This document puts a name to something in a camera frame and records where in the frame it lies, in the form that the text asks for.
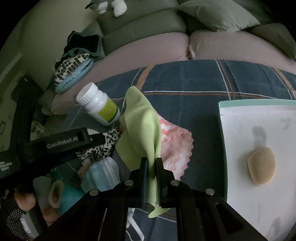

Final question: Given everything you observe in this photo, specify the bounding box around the beige makeup sponge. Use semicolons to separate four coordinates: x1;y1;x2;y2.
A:
247;147;277;185

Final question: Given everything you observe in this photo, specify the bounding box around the lime green cloth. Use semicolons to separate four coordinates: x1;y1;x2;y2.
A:
115;86;168;218

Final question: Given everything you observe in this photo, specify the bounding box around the dark side cabinet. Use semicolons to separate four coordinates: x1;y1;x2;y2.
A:
10;75;43;148

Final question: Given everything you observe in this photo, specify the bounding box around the white tray green rim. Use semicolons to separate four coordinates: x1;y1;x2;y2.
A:
219;99;295;240

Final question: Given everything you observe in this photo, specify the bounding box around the blue plaid blanket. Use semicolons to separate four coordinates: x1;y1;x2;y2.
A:
59;59;296;241

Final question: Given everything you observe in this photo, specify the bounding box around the blue patterned cushion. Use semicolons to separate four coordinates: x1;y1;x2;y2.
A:
54;54;94;93

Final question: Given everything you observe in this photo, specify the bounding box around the white pill bottle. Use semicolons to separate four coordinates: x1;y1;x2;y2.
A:
76;82;120;126

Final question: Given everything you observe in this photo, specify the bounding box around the pink white fluffy towel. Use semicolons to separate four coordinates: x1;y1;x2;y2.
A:
158;115;194;181

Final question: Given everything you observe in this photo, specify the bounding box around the operator left hand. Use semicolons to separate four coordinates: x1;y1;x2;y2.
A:
6;180;65;241

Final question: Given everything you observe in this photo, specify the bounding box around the pink sofa seat cover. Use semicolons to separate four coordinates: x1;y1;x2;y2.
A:
39;30;295;115

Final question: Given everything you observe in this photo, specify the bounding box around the white plush toy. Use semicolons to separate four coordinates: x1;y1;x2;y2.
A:
85;0;127;17

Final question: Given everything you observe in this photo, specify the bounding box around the dark teal clothing pile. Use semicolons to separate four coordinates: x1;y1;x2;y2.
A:
61;31;102;59

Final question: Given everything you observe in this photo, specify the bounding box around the leopard print scrunchie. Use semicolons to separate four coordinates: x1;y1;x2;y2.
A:
76;128;122;162

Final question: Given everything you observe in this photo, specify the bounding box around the light blue face mask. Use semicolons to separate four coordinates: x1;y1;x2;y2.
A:
81;157;120;193

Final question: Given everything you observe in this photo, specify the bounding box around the grey green throw pillow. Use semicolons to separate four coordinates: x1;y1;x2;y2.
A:
179;0;260;33

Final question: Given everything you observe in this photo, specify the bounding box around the grey green sofa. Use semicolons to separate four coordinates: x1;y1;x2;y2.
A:
95;1;295;58

